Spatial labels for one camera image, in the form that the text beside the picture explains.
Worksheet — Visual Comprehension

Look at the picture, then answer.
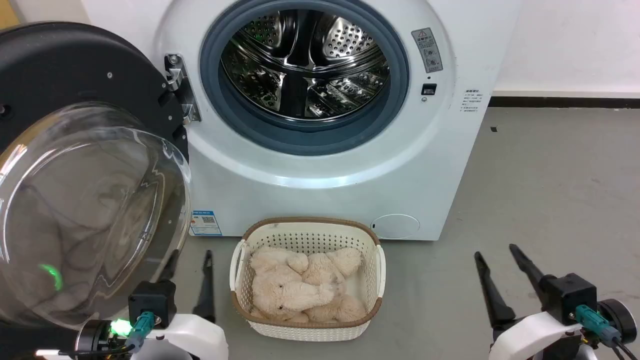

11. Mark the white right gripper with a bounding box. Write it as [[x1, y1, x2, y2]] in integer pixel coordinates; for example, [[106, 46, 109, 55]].
[[473, 243, 639, 360]]

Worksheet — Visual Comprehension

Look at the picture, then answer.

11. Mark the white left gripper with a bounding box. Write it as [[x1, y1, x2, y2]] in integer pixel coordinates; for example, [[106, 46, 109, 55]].
[[75, 249, 229, 360]]

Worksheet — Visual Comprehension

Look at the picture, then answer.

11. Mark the white front-load washing machine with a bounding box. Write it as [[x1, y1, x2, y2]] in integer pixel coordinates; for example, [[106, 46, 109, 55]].
[[80, 0, 523, 242]]

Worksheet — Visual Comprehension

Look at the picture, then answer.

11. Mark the metal door hinge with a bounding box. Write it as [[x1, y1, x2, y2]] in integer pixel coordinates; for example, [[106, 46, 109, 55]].
[[164, 53, 202, 125]]

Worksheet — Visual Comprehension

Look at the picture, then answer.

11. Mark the washer door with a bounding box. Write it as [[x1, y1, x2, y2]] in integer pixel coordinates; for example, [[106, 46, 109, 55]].
[[0, 21, 192, 331]]

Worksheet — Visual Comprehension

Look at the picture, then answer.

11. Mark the blue white energy label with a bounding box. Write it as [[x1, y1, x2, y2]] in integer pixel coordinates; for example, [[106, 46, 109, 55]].
[[189, 210, 223, 237]]

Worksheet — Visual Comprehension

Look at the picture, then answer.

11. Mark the beige plush teddy bear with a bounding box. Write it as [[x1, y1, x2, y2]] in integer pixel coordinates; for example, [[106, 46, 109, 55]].
[[248, 247, 368, 324]]

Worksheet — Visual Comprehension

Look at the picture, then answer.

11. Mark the round white filter cover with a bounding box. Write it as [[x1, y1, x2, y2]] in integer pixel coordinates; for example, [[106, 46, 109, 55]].
[[370, 214, 421, 240]]

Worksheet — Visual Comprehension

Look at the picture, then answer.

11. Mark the white perforated laundry basket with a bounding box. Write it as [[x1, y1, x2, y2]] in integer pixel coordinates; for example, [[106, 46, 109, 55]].
[[229, 216, 387, 343]]

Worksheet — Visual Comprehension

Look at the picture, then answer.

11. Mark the small printed text label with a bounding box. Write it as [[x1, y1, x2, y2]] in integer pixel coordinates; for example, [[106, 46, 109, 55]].
[[461, 89, 485, 114]]

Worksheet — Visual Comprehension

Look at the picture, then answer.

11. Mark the stainless steel drum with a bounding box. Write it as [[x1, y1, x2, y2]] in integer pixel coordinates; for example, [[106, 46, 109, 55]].
[[220, 9, 391, 121]]

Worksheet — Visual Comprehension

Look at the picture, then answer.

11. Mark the grey warning sticker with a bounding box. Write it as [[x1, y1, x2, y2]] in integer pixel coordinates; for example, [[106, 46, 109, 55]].
[[411, 27, 444, 74]]

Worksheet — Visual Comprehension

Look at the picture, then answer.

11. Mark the tan wooden panel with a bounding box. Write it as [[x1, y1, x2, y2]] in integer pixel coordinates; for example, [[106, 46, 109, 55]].
[[0, 0, 22, 31]]

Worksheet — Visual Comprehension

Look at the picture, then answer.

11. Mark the teal plug left gripper cable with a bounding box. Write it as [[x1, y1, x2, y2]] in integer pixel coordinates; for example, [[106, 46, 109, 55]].
[[60, 310, 156, 359]]

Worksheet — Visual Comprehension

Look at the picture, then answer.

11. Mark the teal plug gripper cable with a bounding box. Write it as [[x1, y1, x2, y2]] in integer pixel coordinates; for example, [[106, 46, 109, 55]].
[[574, 304, 640, 360], [60, 310, 156, 359]]

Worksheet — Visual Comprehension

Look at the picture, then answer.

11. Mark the teal plug right gripper cable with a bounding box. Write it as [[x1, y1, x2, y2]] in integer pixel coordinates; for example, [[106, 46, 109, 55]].
[[574, 304, 640, 360]]

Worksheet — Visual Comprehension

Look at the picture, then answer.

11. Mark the black wall baseboard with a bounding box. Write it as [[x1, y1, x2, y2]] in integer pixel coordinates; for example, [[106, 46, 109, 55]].
[[488, 96, 640, 110]]

